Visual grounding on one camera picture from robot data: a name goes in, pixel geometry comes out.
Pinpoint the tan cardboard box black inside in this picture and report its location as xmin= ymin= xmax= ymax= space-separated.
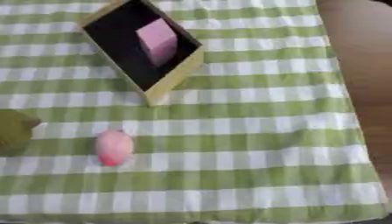
xmin=76 ymin=0 xmax=206 ymax=107

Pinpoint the pink rectangular block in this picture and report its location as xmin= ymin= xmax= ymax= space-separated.
xmin=135 ymin=17 xmax=179 ymax=68

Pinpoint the pink toy peach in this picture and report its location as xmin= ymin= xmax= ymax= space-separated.
xmin=93 ymin=129 xmax=137 ymax=168

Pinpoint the olive green block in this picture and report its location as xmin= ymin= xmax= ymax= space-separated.
xmin=0 ymin=108 xmax=43 ymax=158

